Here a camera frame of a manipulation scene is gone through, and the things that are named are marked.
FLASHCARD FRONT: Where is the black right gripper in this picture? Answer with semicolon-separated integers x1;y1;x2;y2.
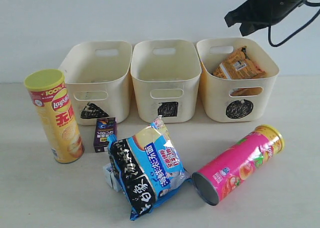
224;0;303;37

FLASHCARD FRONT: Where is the orange instant noodle packet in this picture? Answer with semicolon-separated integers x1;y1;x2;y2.
211;46;267;80

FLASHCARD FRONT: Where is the pink Lay's chip can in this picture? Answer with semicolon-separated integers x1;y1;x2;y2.
191;124;285;206

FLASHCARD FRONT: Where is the blue instant noodle packet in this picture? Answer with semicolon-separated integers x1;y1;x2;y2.
108;115;191;221

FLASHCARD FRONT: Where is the purple juice box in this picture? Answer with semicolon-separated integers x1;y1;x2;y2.
93;117;118;153

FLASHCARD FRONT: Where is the white blue milk carton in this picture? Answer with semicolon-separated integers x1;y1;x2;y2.
103;163;122;192

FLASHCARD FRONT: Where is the cream bin circle mark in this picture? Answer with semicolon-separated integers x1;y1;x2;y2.
196;37;280;123

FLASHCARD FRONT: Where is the cream bin square mark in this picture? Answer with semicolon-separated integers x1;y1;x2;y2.
130;39;202;123

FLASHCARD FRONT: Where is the cream bin triangle mark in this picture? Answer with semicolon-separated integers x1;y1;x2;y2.
58;41;133;126

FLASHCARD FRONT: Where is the yellow Lay's chip can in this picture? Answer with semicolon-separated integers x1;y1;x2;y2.
24;69;85;164

